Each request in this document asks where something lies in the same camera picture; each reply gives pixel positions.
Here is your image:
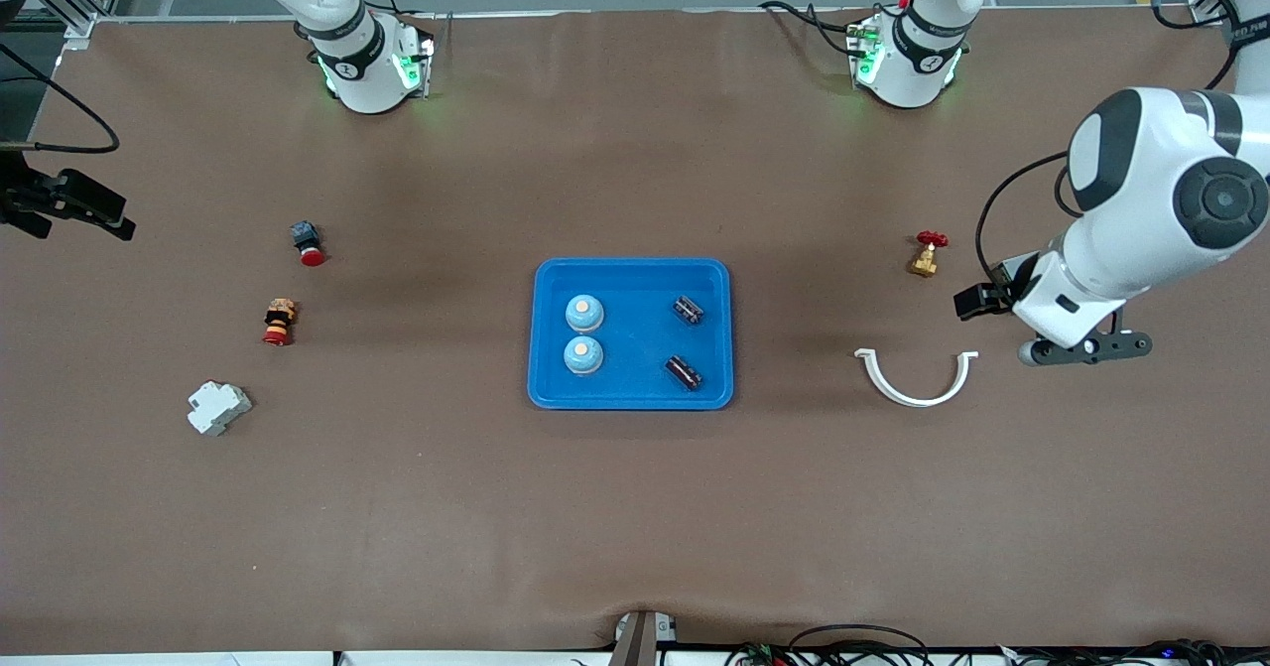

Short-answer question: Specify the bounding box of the red yellow stacked button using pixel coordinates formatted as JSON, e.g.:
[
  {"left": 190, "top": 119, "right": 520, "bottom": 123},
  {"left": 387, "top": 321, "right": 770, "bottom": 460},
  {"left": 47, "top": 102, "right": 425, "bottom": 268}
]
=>
[{"left": 262, "top": 298, "right": 299, "bottom": 347}]

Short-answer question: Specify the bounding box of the metal bracket at table edge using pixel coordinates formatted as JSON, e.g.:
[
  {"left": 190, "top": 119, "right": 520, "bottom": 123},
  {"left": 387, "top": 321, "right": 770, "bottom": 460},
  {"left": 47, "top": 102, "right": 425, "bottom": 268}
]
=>
[{"left": 610, "top": 609, "right": 681, "bottom": 666}]

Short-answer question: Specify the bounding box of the white curved plastic clip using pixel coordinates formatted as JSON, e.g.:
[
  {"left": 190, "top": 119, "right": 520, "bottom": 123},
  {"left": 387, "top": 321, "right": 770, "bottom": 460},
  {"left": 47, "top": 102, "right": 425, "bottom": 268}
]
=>
[{"left": 854, "top": 347, "right": 979, "bottom": 409}]

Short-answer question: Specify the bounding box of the brass valve red handle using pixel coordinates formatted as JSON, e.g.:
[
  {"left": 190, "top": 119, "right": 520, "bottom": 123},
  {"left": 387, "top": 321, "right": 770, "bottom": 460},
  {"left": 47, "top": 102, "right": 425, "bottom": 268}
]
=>
[{"left": 907, "top": 230, "right": 950, "bottom": 278}]

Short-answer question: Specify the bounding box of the red emergency push button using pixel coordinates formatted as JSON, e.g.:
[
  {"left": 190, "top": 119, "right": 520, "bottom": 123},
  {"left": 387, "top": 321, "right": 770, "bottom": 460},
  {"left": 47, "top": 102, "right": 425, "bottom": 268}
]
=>
[{"left": 290, "top": 220, "right": 326, "bottom": 267}]

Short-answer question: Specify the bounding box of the black left base cable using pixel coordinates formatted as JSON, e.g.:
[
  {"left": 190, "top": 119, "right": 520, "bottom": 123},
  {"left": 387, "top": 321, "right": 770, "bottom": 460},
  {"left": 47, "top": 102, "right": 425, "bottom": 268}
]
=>
[{"left": 759, "top": 0, "right": 866, "bottom": 58}]

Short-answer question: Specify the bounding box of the white circuit breaker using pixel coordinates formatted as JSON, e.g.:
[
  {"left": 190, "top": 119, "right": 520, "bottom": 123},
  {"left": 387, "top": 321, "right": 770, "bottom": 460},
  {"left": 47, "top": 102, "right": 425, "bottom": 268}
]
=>
[{"left": 188, "top": 379, "right": 253, "bottom": 437}]

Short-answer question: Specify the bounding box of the black cable bundle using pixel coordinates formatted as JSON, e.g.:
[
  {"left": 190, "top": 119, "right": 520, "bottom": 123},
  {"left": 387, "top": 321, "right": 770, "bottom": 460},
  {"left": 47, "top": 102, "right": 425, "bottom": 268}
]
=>
[
  {"left": 724, "top": 623, "right": 936, "bottom": 666},
  {"left": 992, "top": 638, "right": 1270, "bottom": 666}
]

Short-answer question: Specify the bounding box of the blue plastic tray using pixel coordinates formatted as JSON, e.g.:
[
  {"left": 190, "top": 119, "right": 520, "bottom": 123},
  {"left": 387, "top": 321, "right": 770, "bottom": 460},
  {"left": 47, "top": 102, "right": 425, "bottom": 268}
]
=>
[{"left": 527, "top": 257, "right": 735, "bottom": 411}]

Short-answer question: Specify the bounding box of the brown table mat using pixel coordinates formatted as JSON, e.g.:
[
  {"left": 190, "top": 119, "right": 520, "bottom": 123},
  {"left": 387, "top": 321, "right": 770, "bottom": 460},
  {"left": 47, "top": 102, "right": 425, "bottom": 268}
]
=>
[{"left": 0, "top": 6, "right": 1270, "bottom": 655}]

